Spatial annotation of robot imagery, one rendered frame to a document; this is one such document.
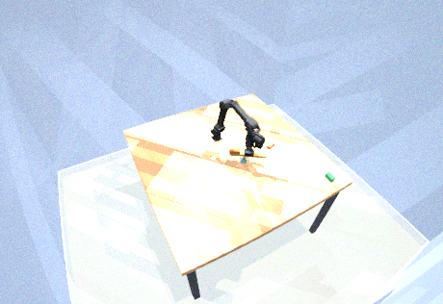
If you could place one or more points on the yellow bar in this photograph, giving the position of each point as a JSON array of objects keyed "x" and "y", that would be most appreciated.
[{"x": 237, "y": 152}]

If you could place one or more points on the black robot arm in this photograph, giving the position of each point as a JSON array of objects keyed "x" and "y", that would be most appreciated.
[{"x": 250, "y": 122}]

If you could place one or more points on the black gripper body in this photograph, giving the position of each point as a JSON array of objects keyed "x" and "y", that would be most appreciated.
[{"x": 249, "y": 144}]

